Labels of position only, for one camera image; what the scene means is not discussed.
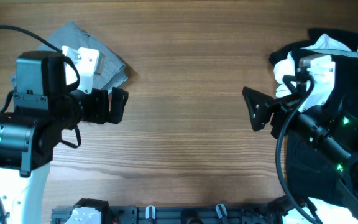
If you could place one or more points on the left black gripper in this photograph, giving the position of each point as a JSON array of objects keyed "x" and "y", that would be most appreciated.
[{"x": 100, "y": 115}]

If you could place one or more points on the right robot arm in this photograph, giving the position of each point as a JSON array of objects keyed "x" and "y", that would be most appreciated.
[{"x": 329, "y": 130}]

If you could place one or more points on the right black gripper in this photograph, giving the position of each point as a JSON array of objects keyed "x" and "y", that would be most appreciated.
[{"x": 261, "y": 112}]

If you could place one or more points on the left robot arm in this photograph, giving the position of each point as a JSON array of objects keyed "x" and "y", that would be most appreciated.
[{"x": 44, "y": 106}]

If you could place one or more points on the grey shorts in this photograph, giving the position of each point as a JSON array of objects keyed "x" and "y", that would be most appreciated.
[{"x": 113, "y": 72}]

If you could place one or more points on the black garment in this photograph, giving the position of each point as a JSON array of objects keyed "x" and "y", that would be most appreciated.
[{"x": 342, "y": 46}]

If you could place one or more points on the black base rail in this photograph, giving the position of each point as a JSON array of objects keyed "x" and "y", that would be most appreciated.
[{"x": 272, "y": 212}]

